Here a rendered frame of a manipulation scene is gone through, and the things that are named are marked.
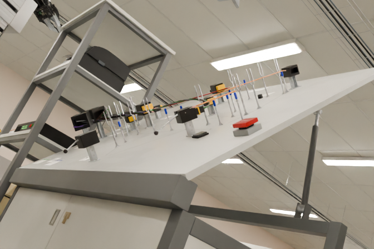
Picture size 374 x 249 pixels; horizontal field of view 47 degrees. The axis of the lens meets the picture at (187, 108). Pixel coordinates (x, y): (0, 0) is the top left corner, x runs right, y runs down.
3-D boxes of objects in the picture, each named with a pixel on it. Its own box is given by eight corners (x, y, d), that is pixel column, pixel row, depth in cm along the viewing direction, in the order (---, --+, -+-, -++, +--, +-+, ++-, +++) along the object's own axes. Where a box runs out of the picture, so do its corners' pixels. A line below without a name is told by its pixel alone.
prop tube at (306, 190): (303, 213, 140) (316, 124, 149) (296, 212, 142) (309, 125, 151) (309, 215, 142) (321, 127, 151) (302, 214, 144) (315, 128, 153)
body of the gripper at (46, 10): (39, 24, 181) (23, -2, 174) (40, 16, 188) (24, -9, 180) (56, 16, 181) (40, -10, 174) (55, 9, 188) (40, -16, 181)
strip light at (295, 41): (294, 43, 429) (296, 38, 431) (208, 63, 527) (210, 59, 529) (303, 53, 438) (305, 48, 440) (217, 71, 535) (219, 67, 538)
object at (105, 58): (74, 65, 219) (90, 35, 227) (55, 71, 237) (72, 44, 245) (119, 96, 235) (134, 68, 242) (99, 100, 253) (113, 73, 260)
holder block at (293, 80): (288, 86, 180) (281, 66, 179) (303, 85, 169) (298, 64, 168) (278, 90, 178) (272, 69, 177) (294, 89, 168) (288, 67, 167)
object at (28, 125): (33, 130, 202) (39, 118, 204) (10, 134, 229) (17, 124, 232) (89, 163, 218) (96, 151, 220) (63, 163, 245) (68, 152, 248)
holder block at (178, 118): (177, 123, 137) (173, 111, 136) (192, 118, 139) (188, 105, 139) (182, 123, 133) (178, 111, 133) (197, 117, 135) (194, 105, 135)
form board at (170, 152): (20, 172, 186) (19, 167, 186) (191, 103, 249) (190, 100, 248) (187, 181, 94) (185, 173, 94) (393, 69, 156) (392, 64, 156)
